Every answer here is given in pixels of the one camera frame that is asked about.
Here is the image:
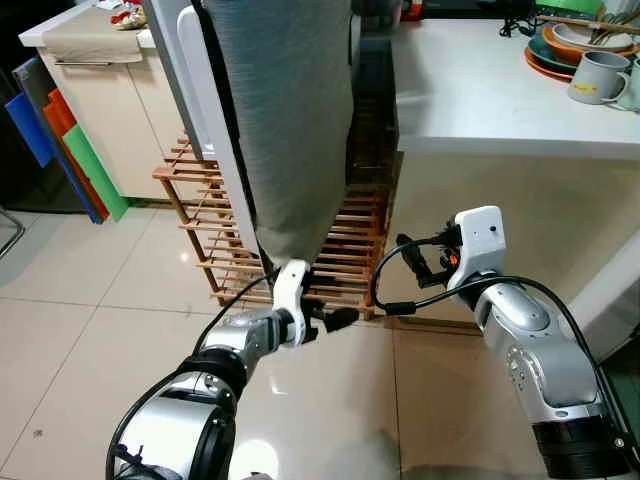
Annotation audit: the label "white door frame post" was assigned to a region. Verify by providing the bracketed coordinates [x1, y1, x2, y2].
[555, 230, 640, 366]

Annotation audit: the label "green cutting board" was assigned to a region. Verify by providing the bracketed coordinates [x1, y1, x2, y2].
[63, 122, 131, 223]

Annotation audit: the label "cream kitchen cabinet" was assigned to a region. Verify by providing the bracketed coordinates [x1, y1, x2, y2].
[20, 25, 216, 201]

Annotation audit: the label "grey ceramic mug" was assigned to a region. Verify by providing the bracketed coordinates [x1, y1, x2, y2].
[567, 50, 633, 106]

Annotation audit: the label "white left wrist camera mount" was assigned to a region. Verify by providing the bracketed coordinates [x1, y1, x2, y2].
[272, 260, 313, 349]

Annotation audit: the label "grey fridge door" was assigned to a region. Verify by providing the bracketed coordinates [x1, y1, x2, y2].
[145, 0, 401, 281]

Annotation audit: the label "beige linen cloth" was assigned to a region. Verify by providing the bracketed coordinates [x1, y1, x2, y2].
[200, 0, 356, 273]

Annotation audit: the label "blue cutting board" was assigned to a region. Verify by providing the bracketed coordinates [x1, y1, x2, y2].
[3, 58, 58, 168]

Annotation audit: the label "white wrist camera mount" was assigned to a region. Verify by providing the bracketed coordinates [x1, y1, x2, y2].
[447, 205, 506, 291]
[272, 260, 313, 349]

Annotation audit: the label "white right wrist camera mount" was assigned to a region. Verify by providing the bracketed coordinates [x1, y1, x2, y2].
[447, 205, 506, 291]

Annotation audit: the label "white bowl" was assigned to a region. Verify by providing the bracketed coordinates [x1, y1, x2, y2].
[553, 15, 640, 51]

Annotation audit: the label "white kitchen island counter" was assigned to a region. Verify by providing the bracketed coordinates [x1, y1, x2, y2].
[385, 15, 640, 331]

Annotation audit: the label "orange bowl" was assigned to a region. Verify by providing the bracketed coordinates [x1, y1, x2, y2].
[540, 22, 640, 63]

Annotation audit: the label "orange plate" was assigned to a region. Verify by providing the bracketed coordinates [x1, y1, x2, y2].
[523, 45, 581, 83]

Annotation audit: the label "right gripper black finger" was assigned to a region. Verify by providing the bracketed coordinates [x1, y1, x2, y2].
[398, 233, 428, 290]

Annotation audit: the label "wooden slatted rack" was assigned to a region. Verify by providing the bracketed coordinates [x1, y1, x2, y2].
[152, 135, 391, 321]

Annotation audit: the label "colourful snack packets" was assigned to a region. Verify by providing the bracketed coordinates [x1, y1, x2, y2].
[112, 3, 148, 31]

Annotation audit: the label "orange cutting board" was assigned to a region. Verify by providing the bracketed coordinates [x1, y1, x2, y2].
[40, 88, 106, 223]

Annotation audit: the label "pale green ceramic mug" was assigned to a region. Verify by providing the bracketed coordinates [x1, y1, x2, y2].
[615, 60, 640, 111]

